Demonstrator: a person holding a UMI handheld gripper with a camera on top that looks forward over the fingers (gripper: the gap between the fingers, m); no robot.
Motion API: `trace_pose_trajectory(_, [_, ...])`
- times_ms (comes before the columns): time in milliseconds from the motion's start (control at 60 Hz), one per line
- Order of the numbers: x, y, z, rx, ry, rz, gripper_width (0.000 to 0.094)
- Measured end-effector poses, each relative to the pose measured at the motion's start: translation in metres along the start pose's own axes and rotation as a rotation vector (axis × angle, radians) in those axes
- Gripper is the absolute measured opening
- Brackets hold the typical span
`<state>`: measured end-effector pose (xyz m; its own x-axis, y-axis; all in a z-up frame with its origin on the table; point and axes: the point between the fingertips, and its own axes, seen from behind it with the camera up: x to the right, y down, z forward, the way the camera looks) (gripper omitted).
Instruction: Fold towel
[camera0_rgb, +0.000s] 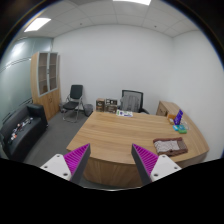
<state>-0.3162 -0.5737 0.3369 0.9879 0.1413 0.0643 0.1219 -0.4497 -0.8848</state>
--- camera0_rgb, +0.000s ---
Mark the green tissue pack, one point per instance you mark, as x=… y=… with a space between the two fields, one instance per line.
x=180 y=128

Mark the large wooden desk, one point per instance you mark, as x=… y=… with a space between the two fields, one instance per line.
x=111 y=138

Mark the items on sofa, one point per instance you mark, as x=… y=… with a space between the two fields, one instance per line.
x=20 y=127

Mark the brown cardboard box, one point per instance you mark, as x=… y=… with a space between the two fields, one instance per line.
x=100 y=104
x=110 y=105

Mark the grey waste bin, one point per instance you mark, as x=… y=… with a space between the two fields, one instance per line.
x=88 y=109

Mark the black folding chair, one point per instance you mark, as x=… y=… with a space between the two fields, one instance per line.
x=74 y=99

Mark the black leather sofa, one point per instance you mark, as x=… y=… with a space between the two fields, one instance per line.
x=18 y=149

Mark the grey mesh office chair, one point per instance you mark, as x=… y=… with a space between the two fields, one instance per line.
x=132 y=101

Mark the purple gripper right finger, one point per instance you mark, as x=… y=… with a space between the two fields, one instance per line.
x=150 y=166

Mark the wooden glass-door cabinet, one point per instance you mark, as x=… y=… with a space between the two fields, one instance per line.
x=45 y=82

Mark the brown cardboard box right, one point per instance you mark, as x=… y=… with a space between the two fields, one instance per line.
x=110 y=105

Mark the ceiling light panel left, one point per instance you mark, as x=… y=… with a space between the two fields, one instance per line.
x=36 y=24

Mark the brown patterned folded towel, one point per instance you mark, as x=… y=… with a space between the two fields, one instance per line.
x=170 y=146

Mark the white paper booklet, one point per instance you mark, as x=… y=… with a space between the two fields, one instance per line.
x=124 y=113

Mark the brown cardboard box left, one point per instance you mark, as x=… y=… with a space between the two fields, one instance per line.
x=100 y=104

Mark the orange small object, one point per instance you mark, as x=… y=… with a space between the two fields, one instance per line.
x=171 y=118

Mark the wooden side cabinet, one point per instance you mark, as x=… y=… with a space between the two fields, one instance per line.
x=165 y=108

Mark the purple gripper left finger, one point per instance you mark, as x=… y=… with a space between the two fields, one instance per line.
x=69 y=166

